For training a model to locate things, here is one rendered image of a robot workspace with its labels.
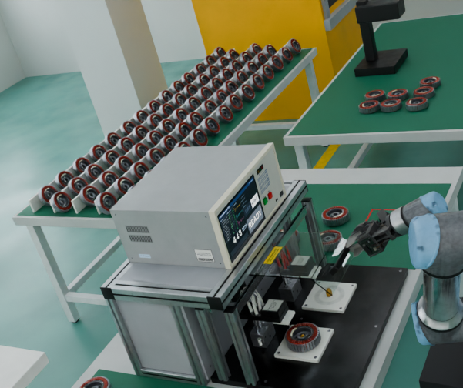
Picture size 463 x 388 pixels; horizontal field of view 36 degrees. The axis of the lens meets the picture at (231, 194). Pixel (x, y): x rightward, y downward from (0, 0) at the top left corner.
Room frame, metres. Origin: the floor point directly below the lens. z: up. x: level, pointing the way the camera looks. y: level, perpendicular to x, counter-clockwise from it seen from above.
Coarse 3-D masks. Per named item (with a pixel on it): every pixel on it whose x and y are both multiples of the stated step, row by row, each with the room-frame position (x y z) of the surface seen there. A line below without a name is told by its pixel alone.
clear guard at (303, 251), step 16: (288, 240) 2.00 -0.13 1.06; (304, 240) 1.97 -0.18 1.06; (320, 240) 1.94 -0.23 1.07; (336, 240) 1.93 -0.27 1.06; (288, 256) 1.91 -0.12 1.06; (304, 256) 1.88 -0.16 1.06; (320, 256) 1.85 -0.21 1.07; (336, 256) 1.87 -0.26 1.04; (352, 256) 1.89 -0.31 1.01; (256, 272) 1.87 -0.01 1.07; (272, 272) 1.85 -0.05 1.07; (288, 272) 1.82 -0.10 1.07; (304, 272) 1.80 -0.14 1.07; (320, 272) 1.79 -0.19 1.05; (336, 288) 1.75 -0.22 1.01
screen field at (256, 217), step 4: (260, 208) 2.05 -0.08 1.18; (256, 212) 2.03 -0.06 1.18; (260, 212) 2.05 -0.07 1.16; (252, 216) 2.00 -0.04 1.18; (256, 216) 2.02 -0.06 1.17; (260, 216) 2.04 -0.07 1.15; (248, 220) 1.98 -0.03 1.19; (252, 220) 2.00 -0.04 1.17; (256, 220) 2.02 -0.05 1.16; (248, 224) 1.97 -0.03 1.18; (252, 224) 1.99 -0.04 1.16; (256, 224) 2.01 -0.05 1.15; (252, 228) 1.99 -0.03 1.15
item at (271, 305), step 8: (264, 304) 1.90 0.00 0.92; (272, 304) 1.89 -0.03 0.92; (280, 304) 1.88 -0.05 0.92; (248, 312) 1.92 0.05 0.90; (264, 312) 1.87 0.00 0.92; (272, 312) 1.85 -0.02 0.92; (280, 312) 1.86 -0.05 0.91; (288, 312) 1.88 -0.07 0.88; (256, 320) 1.90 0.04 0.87; (264, 320) 1.87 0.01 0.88; (272, 320) 1.85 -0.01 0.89; (280, 320) 1.84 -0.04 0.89; (288, 320) 1.84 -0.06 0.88; (256, 328) 1.90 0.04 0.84
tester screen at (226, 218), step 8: (248, 184) 2.03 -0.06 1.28; (240, 192) 1.98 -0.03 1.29; (248, 192) 2.02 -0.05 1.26; (256, 192) 2.05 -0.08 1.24; (240, 200) 1.97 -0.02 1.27; (248, 200) 2.01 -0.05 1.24; (232, 208) 1.92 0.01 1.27; (240, 208) 1.96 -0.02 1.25; (256, 208) 2.03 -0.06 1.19; (224, 216) 1.88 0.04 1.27; (232, 216) 1.91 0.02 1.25; (240, 216) 1.95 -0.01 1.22; (248, 216) 1.98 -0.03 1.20; (224, 224) 1.87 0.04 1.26; (232, 224) 1.90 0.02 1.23; (240, 224) 1.94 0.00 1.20; (224, 232) 1.86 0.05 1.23; (232, 232) 1.89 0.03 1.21; (248, 232) 1.96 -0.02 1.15; (232, 240) 1.88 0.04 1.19; (232, 248) 1.87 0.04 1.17; (240, 248) 1.91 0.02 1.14; (232, 256) 1.86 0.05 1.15
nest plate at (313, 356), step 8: (320, 328) 1.88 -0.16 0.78; (328, 336) 1.83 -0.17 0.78; (280, 344) 1.86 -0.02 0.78; (320, 344) 1.81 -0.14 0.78; (280, 352) 1.82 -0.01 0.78; (288, 352) 1.81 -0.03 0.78; (296, 352) 1.80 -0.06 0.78; (304, 352) 1.79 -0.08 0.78; (312, 352) 1.78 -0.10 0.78; (320, 352) 1.77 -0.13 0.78; (304, 360) 1.76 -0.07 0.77; (312, 360) 1.75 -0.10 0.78
